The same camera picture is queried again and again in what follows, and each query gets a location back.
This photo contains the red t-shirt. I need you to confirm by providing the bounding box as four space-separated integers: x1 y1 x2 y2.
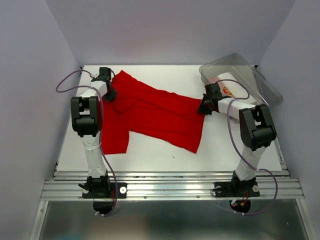
101 70 205 155

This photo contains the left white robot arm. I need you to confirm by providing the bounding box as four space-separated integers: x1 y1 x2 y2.
70 67 117 179

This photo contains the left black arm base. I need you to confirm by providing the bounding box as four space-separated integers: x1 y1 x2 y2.
78 176 116 199

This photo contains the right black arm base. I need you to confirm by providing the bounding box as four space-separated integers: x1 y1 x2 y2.
211 171 260 198

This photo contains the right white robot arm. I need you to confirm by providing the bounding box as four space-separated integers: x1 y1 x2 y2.
198 81 277 195

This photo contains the rolled pink t-shirt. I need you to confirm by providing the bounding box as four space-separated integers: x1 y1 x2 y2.
208 76 221 84

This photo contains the rolled white t-shirt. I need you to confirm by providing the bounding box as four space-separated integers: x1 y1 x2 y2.
217 72 248 98

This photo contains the clear plastic bin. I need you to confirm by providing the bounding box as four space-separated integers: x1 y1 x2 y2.
199 53 283 109

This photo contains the aluminium mounting rail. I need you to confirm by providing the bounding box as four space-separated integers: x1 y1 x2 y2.
40 169 305 201

